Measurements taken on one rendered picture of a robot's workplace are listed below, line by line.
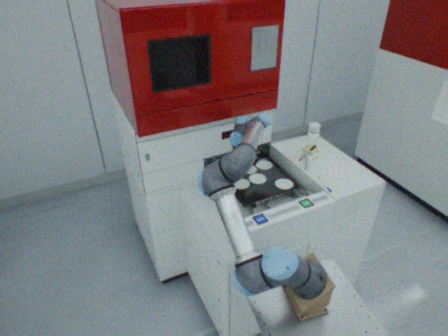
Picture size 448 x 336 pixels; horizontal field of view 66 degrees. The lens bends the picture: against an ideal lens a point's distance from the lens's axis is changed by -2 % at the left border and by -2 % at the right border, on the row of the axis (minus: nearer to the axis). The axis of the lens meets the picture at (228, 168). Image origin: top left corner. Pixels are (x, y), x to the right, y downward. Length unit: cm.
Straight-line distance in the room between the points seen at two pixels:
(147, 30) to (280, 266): 110
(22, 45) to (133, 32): 166
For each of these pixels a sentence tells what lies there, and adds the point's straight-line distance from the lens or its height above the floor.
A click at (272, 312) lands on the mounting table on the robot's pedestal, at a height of 82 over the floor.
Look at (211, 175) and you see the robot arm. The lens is 137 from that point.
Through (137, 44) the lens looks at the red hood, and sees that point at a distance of 162.
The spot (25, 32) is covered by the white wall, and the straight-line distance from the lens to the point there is 313.
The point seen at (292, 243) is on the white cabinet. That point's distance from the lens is 181.
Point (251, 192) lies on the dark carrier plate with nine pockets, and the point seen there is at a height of 90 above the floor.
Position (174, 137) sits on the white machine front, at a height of 116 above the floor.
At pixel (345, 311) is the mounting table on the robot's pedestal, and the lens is 155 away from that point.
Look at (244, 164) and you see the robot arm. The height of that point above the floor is 132.
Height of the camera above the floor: 205
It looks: 34 degrees down
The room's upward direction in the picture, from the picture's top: straight up
